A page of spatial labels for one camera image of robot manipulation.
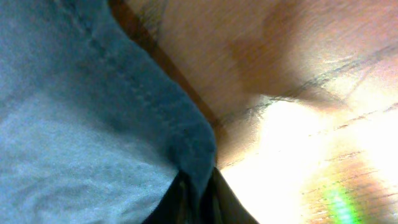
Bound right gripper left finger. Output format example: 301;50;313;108
142;172;189;224

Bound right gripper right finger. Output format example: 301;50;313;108
200;167;259;224

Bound dark blue shorts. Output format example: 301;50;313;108
1;0;216;223

